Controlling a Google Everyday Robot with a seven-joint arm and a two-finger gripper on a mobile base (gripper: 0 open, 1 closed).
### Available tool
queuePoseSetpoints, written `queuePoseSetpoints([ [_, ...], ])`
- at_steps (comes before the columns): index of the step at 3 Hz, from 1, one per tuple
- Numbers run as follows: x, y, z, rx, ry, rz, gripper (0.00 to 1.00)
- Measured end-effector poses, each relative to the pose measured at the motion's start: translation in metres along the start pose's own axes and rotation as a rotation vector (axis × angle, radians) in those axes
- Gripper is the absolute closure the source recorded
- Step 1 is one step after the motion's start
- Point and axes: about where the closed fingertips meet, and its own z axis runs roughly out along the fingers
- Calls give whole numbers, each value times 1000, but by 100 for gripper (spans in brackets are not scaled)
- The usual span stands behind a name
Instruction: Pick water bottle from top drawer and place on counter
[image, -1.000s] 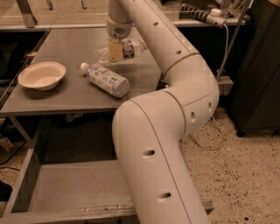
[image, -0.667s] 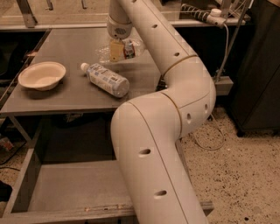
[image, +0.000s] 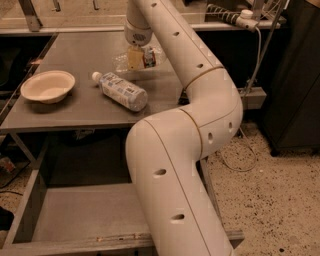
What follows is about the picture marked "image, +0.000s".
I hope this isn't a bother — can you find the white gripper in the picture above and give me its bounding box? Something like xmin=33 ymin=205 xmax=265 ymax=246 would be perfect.
xmin=124 ymin=18 xmax=153 ymax=70

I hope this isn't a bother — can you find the white power strip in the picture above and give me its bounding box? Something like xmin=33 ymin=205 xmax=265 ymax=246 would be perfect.
xmin=206 ymin=4 xmax=258 ymax=32

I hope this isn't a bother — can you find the clear water bottle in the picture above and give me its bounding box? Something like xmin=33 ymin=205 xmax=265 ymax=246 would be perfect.
xmin=112 ymin=45 xmax=167 ymax=73

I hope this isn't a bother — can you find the grey metal beam bracket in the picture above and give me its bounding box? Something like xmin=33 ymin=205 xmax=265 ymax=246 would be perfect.
xmin=239 ymin=87 xmax=267 ymax=110

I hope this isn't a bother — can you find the white paper bowl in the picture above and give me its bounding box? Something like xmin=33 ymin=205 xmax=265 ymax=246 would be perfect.
xmin=20 ymin=70 xmax=75 ymax=104

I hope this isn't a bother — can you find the grey open top drawer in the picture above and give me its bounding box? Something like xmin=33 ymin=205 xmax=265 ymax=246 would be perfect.
xmin=3 ymin=129 xmax=243 ymax=256

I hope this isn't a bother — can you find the white labelled bottle on counter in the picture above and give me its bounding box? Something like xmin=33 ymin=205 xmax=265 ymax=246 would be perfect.
xmin=92 ymin=72 xmax=148 ymax=112

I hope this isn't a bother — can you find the black snack bar wrapper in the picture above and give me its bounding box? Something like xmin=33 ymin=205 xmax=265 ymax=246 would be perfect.
xmin=178 ymin=90 xmax=189 ymax=105

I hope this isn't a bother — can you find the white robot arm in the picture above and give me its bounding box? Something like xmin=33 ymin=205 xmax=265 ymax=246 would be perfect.
xmin=126 ymin=0 xmax=243 ymax=256

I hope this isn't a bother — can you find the white power cable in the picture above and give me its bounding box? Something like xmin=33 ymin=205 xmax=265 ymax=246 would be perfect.
xmin=218 ymin=27 xmax=264 ymax=173

